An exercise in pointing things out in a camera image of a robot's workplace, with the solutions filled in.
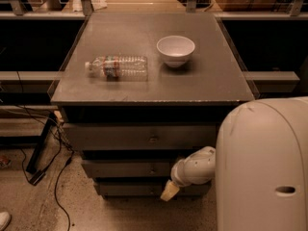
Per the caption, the grey top drawer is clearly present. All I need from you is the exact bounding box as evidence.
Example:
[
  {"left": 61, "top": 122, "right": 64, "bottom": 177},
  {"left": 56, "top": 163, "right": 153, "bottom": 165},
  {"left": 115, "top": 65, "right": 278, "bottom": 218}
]
[{"left": 64, "top": 123, "right": 217, "bottom": 150}]

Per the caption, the grey drawer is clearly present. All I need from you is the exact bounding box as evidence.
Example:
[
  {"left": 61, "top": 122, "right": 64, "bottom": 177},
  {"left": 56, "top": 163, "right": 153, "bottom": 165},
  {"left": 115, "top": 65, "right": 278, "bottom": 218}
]
[
  {"left": 64, "top": 123, "right": 217, "bottom": 150},
  {"left": 94, "top": 182, "right": 211, "bottom": 197},
  {"left": 81, "top": 160, "right": 174, "bottom": 178}
]

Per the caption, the black floor cable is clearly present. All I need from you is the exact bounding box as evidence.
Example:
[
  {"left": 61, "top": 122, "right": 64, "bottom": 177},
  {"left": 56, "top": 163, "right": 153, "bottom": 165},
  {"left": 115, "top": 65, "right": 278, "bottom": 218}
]
[{"left": 0, "top": 70, "right": 75, "bottom": 231}]

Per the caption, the black metal table leg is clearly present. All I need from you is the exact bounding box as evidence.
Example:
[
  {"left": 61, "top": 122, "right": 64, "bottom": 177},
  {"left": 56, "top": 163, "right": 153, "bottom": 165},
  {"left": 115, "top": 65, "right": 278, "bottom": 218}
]
[{"left": 26, "top": 113, "right": 57, "bottom": 174}]

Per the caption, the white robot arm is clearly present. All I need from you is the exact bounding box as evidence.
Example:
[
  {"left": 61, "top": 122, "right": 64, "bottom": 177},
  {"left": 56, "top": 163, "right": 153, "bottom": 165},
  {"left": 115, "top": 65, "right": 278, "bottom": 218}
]
[{"left": 161, "top": 96, "right": 308, "bottom": 231}]

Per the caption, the metal railing frame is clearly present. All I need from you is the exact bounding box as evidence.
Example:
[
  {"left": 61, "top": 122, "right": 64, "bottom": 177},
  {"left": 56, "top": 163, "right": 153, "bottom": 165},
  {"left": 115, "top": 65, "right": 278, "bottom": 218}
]
[{"left": 0, "top": 0, "right": 308, "bottom": 87}]

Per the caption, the grey bottom drawer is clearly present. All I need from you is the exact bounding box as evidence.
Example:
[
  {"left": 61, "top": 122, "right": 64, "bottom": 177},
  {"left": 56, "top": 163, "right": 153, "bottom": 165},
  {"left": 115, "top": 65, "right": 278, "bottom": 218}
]
[{"left": 94, "top": 182, "right": 211, "bottom": 197}]

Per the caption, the clear plastic water bottle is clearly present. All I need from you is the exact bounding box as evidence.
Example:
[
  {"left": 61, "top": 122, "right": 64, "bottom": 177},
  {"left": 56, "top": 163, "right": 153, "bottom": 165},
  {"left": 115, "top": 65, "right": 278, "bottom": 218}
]
[{"left": 85, "top": 55, "right": 148, "bottom": 81}]

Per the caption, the white shoe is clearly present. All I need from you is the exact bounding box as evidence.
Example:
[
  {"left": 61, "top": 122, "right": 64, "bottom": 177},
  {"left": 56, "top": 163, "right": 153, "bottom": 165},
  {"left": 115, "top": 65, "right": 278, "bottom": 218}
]
[{"left": 0, "top": 212, "right": 12, "bottom": 231}]

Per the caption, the white bowl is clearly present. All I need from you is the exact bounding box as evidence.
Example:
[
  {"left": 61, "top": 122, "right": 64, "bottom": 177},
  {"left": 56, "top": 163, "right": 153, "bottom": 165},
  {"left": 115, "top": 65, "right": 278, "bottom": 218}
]
[{"left": 156, "top": 36, "right": 195, "bottom": 68}]

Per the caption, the grey drawer cabinet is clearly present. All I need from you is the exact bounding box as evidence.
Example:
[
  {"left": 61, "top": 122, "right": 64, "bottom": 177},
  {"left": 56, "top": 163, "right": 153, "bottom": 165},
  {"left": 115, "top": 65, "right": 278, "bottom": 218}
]
[{"left": 47, "top": 13, "right": 260, "bottom": 200}]

